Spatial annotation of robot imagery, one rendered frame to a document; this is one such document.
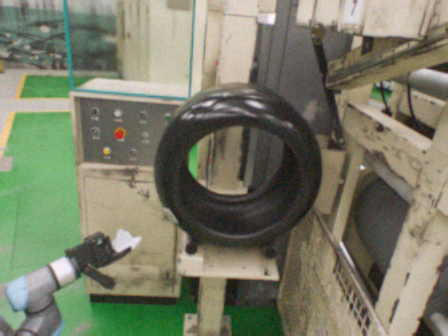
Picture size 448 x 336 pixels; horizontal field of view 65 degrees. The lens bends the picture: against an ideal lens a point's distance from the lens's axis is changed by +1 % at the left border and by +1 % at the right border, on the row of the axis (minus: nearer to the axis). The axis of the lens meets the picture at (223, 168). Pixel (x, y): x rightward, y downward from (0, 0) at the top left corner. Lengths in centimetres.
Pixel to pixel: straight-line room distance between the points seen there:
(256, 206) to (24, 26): 912
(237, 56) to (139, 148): 73
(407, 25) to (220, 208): 93
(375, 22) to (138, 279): 181
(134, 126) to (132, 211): 46
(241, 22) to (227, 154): 51
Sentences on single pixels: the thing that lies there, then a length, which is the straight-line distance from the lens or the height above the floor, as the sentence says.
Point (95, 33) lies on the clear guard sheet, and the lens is 172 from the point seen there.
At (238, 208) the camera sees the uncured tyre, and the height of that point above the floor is 93.
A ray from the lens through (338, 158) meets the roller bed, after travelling 149.
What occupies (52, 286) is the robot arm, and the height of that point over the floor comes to 98.
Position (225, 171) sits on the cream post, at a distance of 150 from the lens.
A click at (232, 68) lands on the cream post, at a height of 147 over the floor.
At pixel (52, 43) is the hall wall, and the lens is 1014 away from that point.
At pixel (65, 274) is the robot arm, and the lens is 104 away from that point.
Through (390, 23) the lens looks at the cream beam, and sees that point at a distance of 83.
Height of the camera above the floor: 165
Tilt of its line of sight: 23 degrees down
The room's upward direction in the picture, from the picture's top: 6 degrees clockwise
